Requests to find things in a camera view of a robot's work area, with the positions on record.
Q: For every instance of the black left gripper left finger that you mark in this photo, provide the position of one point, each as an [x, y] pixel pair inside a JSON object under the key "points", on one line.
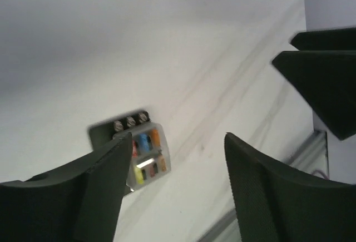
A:
{"points": [[78, 201]]}

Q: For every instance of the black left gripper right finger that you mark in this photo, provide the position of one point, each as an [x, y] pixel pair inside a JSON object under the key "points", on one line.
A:
{"points": [[271, 207]]}

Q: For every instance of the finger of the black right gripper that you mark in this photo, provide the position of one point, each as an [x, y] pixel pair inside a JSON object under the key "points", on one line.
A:
{"points": [[342, 39], [326, 80]]}

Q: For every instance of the black fuse box base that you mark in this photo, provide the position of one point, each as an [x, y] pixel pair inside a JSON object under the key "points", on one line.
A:
{"points": [[101, 133]]}

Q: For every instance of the red blade fuse front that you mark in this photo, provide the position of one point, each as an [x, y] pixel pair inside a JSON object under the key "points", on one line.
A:
{"points": [[135, 151]]}

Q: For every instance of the red blade fuse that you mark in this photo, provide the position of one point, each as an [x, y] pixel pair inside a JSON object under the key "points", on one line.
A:
{"points": [[135, 151], [153, 170]]}

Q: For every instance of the clear fuse box cover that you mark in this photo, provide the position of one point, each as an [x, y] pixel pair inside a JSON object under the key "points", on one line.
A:
{"points": [[145, 159]]}

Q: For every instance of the blue blade fuse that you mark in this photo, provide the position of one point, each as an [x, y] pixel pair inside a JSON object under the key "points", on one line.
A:
{"points": [[144, 143]]}

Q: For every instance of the orange blade fuse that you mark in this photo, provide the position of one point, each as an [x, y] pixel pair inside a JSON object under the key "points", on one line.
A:
{"points": [[155, 137], [162, 163]]}

